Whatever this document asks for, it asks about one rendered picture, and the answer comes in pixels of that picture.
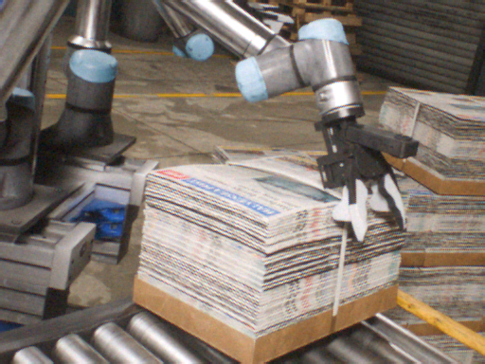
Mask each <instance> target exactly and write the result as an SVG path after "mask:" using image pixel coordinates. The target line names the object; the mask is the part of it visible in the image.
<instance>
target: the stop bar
mask: <svg viewBox="0 0 485 364"><path fill-rule="evenodd" d="M396 304H398V305H400V307H401V308H403V309H405V310H407V311H408V312H410V313H412V314H414V315H415V316H417V317H419V319H423V320H424V321H426V322H428V323H430V324H431V325H433V326H435V328H437V329H439V330H441V331H443V332H444V333H446V334H447V335H449V336H451V337H452V338H454V339H456V340H458V341H460V342H462V343H463V344H465V345H467V347H469V348H471V349H473V350H475V351H477V352H479V353H480V354H482V355H483V356H485V337H483V336H481V335H479V334H476V333H475V332H473V331H471V329H469V328H467V327H465V326H464V325H461V324H459V323H457V322H455V321H454V320H453V319H452V318H449V317H446V316H445V315H443V314H442V313H440V312H438V311H436V309H434V308H432V307H431V306H428V305H426V304H424V303H422V302H420V301H419V300H418V299H416V298H414V297H412V296H411V295H408V294H406V293H405V292H403V291H401V290H400V289H398V295H397V300H396Z"/></svg>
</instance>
